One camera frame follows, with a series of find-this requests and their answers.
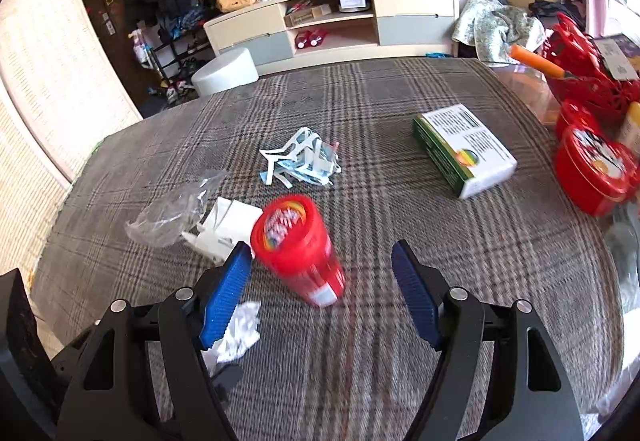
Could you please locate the floral cloth pile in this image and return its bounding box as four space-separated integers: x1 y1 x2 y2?
451 0 547 66

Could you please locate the white tissue piece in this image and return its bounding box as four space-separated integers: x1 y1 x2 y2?
202 301 262 377

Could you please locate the red round lidded tin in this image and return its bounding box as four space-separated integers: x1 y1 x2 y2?
553 100 639 216

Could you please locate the orange stick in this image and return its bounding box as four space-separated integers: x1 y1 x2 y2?
510 44 570 79

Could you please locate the red cylindrical can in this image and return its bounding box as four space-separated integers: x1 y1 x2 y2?
250 194 345 308

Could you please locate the green white carton box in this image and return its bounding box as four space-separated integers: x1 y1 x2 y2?
412 104 518 199

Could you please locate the white paper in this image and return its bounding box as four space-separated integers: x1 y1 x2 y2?
182 197 262 267

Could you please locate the coat rack with clothes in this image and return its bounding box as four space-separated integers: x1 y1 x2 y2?
125 0 212 104

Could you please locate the clear plastic bag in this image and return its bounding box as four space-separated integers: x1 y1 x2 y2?
125 170 227 248

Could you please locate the cream TV cabinet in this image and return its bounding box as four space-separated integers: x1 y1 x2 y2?
204 0 460 76

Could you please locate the white round stool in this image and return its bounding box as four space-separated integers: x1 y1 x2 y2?
191 48 259 97

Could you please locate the grey plaid tablecloth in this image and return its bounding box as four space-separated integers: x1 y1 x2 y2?
32 58 624 440

